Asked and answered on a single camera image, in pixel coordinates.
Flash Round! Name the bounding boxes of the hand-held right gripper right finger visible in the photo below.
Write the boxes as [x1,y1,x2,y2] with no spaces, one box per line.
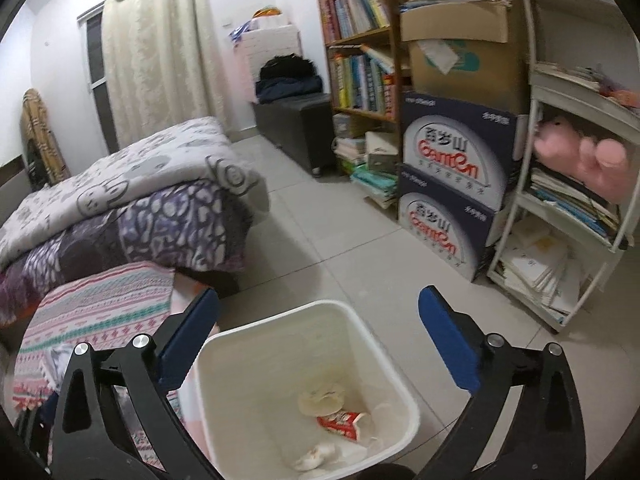
[417,285,587,480]

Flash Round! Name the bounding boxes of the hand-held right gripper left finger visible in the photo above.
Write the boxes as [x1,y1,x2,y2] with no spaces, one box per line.
[49,287,236,480]

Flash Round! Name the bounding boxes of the white plastic trash bin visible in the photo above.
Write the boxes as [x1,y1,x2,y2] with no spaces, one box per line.
[192,300,421,480]

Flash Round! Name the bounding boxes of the striped pink bedsheet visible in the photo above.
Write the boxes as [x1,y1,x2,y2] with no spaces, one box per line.
[10,261,206,471]

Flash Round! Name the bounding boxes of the purple patterned quilt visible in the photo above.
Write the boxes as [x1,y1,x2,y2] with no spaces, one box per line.
[0,180,256,326]

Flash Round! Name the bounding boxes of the pile of white workbooks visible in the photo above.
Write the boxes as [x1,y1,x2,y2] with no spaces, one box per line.
[500,215,586,318]

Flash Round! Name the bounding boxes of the navy water carton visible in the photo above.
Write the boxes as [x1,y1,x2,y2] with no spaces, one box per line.
[400,91,521,213]
[397,162,496,283]

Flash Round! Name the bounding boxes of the red snack wrapper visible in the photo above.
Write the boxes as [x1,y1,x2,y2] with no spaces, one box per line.
[317,410,368,441]

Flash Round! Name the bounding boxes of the crumpled white tissue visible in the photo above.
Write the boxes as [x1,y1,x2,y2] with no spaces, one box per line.
[292,442,341,472]

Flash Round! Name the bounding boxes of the grey cartoon print blanket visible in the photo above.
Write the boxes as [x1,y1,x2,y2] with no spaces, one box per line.
[0,116,271,271]

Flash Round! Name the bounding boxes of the stack of books and boxes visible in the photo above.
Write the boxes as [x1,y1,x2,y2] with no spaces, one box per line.
[332,115,401,211]

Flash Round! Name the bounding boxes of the pile of slanted booklets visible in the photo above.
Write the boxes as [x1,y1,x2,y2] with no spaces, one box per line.
[530,165,621,241]

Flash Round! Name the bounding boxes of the pink plush toy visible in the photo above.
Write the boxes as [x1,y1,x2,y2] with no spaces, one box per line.
[532,115,631,206]

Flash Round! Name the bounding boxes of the dark storage bench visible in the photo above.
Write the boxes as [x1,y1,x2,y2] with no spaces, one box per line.
[252,94,337,178]

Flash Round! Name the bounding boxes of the dark bed headboard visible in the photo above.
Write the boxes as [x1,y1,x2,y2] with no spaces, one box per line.
[0,155,31,191]

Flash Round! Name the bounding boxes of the brown patterned hanging garment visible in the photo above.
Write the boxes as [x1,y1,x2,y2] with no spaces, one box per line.
[20,88,71,188]

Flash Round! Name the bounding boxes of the dark blue clothing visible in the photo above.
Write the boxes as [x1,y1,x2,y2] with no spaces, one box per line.
[256,76,323,105]

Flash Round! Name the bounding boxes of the brown cardboard box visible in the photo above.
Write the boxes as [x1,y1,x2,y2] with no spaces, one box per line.
[400,5,531,116]

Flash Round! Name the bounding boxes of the row of upright books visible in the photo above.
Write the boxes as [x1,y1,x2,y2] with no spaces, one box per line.
[320,0,391,43]
[330,45,398,116]

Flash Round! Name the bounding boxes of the cream curtain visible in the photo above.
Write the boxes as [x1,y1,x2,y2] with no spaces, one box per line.
[101,0,226,156]

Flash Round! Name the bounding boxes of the black bag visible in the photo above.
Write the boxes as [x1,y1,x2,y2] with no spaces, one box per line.
[260,54,316,81]

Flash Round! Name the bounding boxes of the white shelf rack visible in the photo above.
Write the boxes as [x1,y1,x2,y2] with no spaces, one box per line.
[487,0,640,333]

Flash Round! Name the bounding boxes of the pink white cabinet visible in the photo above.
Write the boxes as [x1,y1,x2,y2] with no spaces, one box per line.
[234,25,303,133]

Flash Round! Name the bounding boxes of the window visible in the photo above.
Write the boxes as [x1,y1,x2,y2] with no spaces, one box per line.
[77,7,118,156]

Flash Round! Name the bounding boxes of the blue white bag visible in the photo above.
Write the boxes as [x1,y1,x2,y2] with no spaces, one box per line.
[230,20,257,43]

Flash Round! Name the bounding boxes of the wooden bookshelf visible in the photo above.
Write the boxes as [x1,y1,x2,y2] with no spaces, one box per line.
[310,0,416,211]

